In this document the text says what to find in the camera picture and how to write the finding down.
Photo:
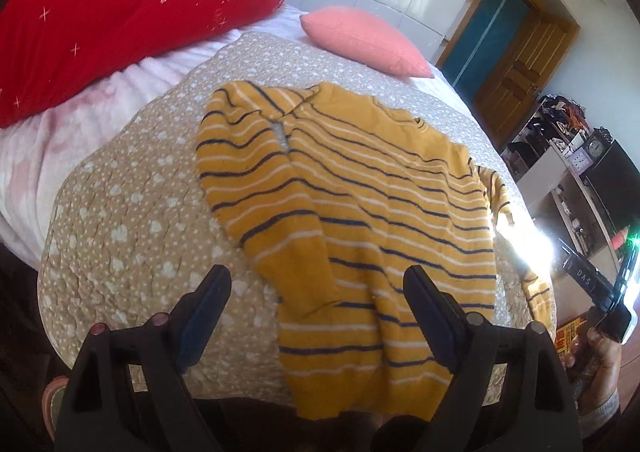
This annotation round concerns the red embroidered pillow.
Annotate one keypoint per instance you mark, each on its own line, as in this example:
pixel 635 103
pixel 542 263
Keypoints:
pixel 52 49

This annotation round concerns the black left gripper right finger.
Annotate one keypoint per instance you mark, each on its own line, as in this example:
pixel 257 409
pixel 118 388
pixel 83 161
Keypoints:
pixel 508 390

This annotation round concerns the brown wooden door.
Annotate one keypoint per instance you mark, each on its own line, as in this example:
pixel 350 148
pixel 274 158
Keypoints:
pixel 501 56

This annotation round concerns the yellow striped knit sweater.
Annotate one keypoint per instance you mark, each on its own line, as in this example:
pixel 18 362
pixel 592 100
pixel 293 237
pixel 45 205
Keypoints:
pixel 332 196

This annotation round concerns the black television screen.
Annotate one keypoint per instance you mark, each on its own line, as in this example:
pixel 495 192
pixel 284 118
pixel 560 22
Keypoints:
pixel 614 178

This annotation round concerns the white shelf unit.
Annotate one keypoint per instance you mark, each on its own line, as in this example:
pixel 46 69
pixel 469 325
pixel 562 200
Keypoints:
pixel 549 162

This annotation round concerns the person's right hand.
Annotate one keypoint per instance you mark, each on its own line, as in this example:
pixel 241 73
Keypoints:
pixel 600 375

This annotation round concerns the pink small pillow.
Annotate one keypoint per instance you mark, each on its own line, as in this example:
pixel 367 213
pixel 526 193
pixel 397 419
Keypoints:
pixel 366 39

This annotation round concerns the beige spotted quilt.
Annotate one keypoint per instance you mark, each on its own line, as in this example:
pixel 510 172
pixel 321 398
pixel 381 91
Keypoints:
pixel 131 230

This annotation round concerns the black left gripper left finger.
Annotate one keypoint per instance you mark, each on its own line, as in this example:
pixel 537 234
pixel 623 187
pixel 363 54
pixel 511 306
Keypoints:
pixel 126 391

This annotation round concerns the small desk clock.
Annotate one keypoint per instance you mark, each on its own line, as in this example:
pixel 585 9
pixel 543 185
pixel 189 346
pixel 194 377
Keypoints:
pixel 597 144

